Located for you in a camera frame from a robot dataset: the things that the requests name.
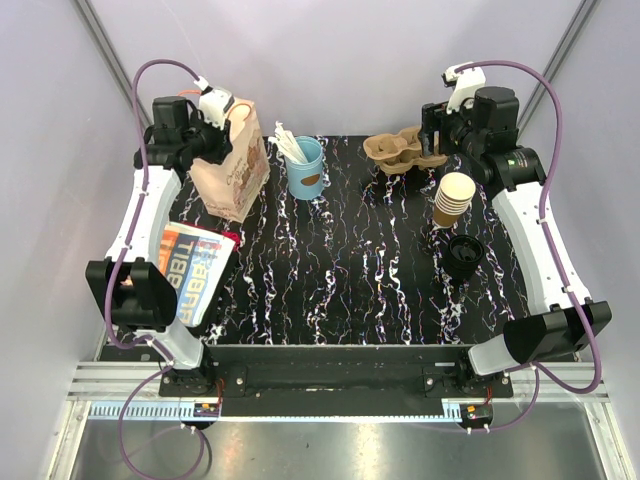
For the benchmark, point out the stacked black cup lids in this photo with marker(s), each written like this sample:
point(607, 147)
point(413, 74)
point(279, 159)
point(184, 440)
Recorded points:
point(462, 256)

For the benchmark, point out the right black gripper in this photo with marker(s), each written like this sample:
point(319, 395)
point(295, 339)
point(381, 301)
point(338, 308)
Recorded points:
point(435, 118)

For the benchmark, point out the printed kraft paper bag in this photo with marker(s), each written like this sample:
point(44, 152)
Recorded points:
point(230, 189)

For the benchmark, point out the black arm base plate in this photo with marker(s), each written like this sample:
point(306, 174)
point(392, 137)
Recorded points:
point(431, 370)

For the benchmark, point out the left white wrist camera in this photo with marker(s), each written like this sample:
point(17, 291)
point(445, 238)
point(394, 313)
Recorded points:
point(214, 103)

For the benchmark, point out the blue cylindrical stirrer holder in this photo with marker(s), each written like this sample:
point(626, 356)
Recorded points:
point(305, 181)

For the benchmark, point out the red fabric item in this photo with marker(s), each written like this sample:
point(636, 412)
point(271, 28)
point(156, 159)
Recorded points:
point(235, 237)

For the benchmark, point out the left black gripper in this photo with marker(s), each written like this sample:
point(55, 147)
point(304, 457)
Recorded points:
point(223, 145)

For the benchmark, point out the stacked paper coffee cups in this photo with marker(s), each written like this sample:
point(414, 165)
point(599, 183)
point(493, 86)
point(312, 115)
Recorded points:
point(453, 197)

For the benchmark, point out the pulp cup carrier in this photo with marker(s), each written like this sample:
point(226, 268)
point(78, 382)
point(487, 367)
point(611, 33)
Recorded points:
point(392, 150)
point(415, 160)

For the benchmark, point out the black marble pattern mat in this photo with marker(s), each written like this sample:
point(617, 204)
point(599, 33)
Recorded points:
point(362, 264)

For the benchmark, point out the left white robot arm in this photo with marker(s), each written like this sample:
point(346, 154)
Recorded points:
point(159, 279)

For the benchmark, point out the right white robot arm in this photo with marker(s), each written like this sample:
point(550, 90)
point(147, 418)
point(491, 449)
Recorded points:
point(480, 126)

